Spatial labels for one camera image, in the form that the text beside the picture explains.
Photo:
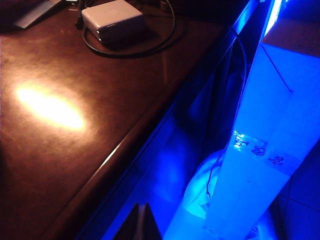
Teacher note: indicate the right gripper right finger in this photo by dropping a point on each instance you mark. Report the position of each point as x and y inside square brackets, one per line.
[152, 226]

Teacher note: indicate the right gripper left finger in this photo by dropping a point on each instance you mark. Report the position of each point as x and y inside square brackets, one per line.
[132, 226]

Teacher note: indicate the white plastic bag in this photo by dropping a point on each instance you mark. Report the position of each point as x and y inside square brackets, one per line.
[197, 180]

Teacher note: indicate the cardboard box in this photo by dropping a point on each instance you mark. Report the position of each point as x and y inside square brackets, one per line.
[270, 112]

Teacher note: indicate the white power adapter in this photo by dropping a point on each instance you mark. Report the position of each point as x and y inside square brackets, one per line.
[112, 17]

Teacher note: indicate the blue flat notebook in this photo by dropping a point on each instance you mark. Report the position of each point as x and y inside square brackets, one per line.
[35, 15]

